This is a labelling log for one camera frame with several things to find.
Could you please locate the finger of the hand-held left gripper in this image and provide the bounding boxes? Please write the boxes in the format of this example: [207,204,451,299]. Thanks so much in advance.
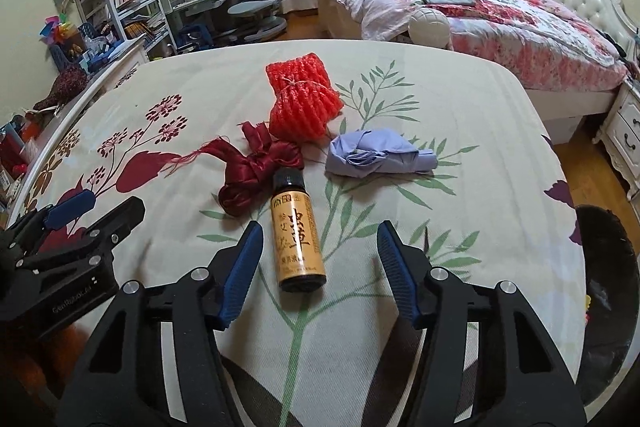
[20,196,146,270]
[0,189,96,259]

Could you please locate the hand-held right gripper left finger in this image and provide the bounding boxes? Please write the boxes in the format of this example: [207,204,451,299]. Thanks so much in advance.
[59,222,264,427]

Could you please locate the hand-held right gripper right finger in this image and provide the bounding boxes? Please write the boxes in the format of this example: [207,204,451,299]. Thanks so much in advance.
[376,220,586,427]

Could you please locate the brown bottle with tan label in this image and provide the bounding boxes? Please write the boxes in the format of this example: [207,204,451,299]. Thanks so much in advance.
[270,168,328,293]

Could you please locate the black trash bin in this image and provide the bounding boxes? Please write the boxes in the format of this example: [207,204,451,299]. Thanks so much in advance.
[572,204,640,408]

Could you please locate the dark red ribbon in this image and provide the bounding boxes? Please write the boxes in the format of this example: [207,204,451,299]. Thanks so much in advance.
[170,121,306,218]

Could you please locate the lavender folded cloth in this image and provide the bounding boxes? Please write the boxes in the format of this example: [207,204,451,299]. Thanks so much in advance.
[325,129,438,180]

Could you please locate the dark red knitted bundle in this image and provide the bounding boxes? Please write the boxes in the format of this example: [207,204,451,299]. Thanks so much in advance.
[32,64,88,110]

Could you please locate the floral printed tablecloth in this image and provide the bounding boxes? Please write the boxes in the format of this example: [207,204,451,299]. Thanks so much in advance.
[10,39,586,427]

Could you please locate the blue plastic basket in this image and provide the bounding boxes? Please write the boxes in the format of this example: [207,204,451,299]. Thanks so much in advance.
[47,24,96,72]

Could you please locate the colourful pinwheels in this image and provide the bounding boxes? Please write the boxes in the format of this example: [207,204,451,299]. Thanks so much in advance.
[40,14,76,45]

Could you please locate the red foam fruit net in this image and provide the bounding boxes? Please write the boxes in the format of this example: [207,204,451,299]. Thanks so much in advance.
[265,52,345,142]

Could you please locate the blue plastic crate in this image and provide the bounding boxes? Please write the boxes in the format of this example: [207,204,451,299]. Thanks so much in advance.
[180,24,216,52]

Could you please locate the white under-bed box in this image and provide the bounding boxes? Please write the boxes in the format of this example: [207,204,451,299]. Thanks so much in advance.
[542,114,588,142]

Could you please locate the white nightstand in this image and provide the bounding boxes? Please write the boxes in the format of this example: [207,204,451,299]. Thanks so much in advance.
[592,77,640,202]

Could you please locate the pink floral blanket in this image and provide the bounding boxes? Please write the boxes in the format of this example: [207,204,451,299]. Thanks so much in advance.
[314,0,631,90]

